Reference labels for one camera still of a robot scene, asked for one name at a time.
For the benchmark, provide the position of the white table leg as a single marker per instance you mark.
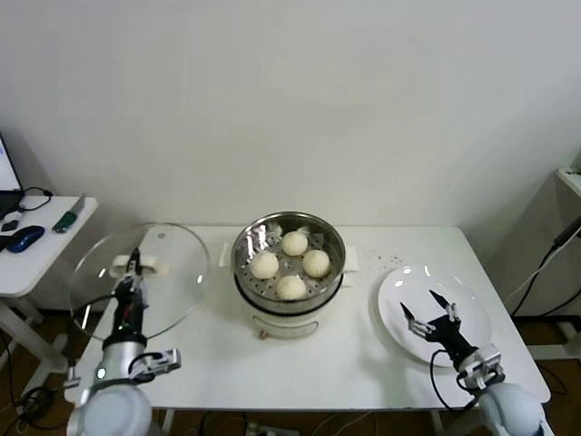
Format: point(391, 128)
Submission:
point(168, 422)
point(436, 422)

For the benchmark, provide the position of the white electric cooker base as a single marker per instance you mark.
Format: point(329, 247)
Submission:
point(281, 324)

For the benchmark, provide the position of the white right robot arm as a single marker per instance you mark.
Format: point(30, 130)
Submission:
point(513, 413)

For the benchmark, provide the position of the white steamed baozi bun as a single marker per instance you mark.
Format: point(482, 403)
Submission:
point(264, 265)
point(290, 287)
point(294, 244)
point(316, 263)

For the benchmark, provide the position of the black laptop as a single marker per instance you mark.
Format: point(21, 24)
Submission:
point(6, 168)

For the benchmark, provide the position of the glass pot lid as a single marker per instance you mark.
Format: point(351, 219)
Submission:
point(181, 254)

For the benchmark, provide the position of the white desk base frame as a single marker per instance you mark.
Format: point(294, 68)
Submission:
point(563, 338)

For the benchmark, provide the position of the small black adapter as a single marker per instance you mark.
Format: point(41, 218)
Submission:
point(9, 225)

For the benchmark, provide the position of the white side table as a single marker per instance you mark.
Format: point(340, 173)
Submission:
point(41, 259)

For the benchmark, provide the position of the stainless steel steamer basket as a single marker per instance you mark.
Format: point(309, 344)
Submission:
point(254, 240)

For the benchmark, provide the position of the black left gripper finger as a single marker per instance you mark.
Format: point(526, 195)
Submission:
point(134, 261)
point(127, 281)

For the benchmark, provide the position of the white round plate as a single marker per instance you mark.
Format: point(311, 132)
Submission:
point(476, 318)

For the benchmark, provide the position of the white shelf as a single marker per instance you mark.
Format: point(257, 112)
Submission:
point(569, 182)

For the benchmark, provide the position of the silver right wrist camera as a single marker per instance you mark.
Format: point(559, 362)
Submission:
point(481, 368)

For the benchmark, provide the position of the white floor power strip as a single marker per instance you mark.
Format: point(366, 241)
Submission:
point(268, 430)

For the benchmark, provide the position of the small pale green object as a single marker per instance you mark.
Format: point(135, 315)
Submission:
point(573, 171)

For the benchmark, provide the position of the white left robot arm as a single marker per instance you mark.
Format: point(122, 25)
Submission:
point(113, 409)

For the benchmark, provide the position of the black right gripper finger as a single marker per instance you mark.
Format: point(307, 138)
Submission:
point(451, 313)
point(417, 326)

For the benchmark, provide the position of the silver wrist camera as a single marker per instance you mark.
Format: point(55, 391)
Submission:
point(156, 361)
point(481, 368)

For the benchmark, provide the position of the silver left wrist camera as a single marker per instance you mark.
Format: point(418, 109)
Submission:
point(156, 361)

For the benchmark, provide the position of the blue computer mouse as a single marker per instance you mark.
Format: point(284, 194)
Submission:
point(25, 238)

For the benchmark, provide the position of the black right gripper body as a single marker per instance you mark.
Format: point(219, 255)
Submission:
point(449, 338)

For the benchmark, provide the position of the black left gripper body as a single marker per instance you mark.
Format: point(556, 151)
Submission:
point(130, 311)

